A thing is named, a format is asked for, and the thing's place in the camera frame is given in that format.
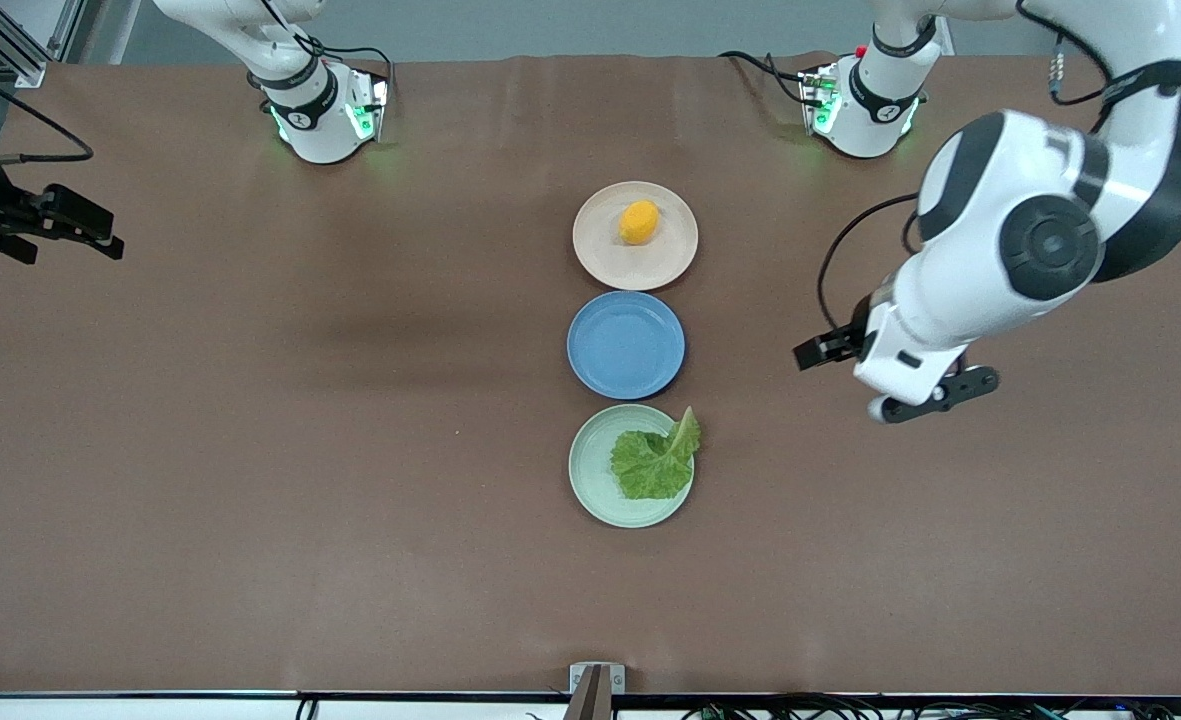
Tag green round plate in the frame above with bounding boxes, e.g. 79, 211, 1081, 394
567, 403, 695, 529

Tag black base cable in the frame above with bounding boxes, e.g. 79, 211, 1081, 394
305, 36, 396, 97
718, 50, 827, 109

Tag aluminium frame extrusion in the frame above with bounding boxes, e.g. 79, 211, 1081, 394
0, 0, 88, 89

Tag white table edge rail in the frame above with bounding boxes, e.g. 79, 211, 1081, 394
0, 690, 1181, 720

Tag black left base cable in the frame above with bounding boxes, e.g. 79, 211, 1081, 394
718, 50, 827, 109

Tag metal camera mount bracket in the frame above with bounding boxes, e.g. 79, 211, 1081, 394
565, 662, 626, 720

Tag green lettuce leaf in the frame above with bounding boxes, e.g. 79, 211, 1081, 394
609, 405, 703, 501

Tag pink round plate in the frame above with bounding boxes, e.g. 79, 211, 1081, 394
572, 180, 699, 292

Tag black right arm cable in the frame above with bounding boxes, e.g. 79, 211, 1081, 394
0, 55, 96, 167

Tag blue round plate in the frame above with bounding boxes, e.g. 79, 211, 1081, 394
566, 290, 687, 401

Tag brown table mat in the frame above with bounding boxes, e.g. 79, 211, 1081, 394
0, 52, 1181, 696

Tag yellow lemon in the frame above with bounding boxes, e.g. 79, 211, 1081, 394
618, 199, 661, 246

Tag black cable with connector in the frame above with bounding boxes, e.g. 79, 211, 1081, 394
1014, 0, 1117, 107

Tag black right base cable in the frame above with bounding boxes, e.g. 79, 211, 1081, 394
305, 36, 396, 97

